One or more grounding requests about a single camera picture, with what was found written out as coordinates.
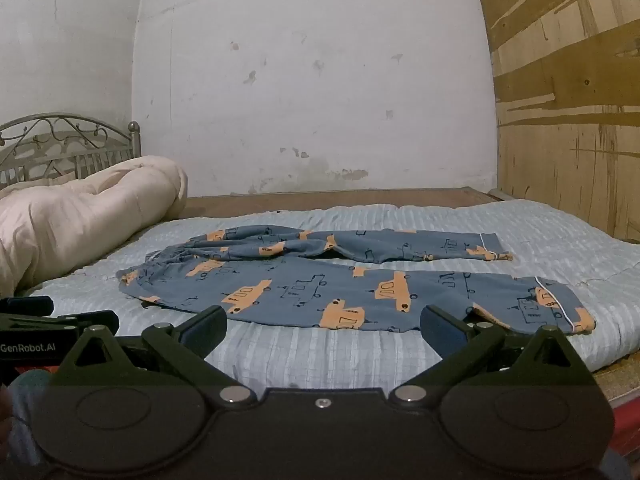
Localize metal scrollwork headboard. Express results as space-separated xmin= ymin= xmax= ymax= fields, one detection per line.
xmin=0 ymin=113 xmax=143 ymax=190

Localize brown wooden bed frame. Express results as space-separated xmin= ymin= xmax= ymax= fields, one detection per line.
xmin=177 ymin=186 xmax=640 ymax=403

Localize light blue ribbed mattress pad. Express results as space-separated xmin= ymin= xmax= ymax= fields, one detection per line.
xmin=20 ymin=199 xmax=640 ymax=397

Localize blue car print pants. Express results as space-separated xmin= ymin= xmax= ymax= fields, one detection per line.
xmin=116 ymin=226 xmax=597 ymax=335

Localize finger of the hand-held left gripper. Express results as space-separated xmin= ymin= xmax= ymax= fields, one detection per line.
xmin=52 ymin=309 xmax=121 ymax=337

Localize red object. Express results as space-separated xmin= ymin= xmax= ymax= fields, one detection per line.
xmin=611 ymin=394 xmax=640 ymax=462

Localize person's left forearm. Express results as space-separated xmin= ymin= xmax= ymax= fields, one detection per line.
xmin=0 ymin=369 xmax=53 ymax=467

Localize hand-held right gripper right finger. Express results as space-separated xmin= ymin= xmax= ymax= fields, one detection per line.
xmin=389 ymin=304 xmax=602 ymax=404

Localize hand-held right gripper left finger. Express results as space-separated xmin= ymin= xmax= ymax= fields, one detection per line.
xmin=54 ymin=304 xmax=257 ymax=404

